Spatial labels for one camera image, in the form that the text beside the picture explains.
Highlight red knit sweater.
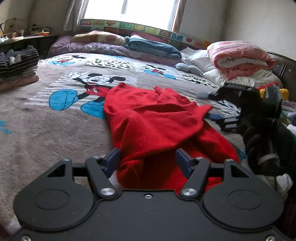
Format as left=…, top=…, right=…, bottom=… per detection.
left=104, top=83, right=238, bottom=192

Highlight pastel folded clothes stack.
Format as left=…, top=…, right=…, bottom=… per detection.
left=280, top=100, right=296, bottom=135

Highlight striped dark folded clothes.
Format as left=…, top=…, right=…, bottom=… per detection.
left=1, top=46, right=39, bottom=77

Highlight black gloved right hand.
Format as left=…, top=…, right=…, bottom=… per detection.
left=240, top=118, right=295, bottom=181

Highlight yellow folded garment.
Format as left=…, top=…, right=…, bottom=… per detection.
left=259, top=88, right=289, bottom=100

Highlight red folded garment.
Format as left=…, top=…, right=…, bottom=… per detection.
left=257, top=82, right=278, bottom=91

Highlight light blue plush toy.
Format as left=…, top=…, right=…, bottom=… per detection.
left=175, top=63, right=203, bottom=76

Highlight white duvet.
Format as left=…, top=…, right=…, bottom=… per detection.
left=180, top=47, right=283, bottom=88

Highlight dark wooden headboard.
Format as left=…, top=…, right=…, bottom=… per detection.
left=267, top=51, right=296, bottom=102

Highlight pink folded quilt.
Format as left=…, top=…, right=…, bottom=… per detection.
left=207, top=41, right=275, bottom=80

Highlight Mickey Mouse grey blanket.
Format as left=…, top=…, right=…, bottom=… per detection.
left=1, top=53, right=240, bottom=233

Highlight colourful foam bed barrier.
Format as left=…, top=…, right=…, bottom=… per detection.
left=79, top=19, right=211, bottom=50

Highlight patterned beige pillow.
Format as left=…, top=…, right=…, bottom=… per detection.
left=71, top=31, right=126, bottom=46

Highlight pink folded garment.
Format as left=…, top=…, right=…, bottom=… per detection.
left=0, top=74, right=39, bottom=92

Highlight purple quilt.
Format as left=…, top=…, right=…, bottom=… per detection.
left=47, top=36, right=181, bottom=66

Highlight dark side table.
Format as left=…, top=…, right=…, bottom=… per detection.
left=1, top=35, right=59, bottom=59

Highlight white grey curtain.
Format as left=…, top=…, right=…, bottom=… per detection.
left=63, top=0, right=89, bottom=32

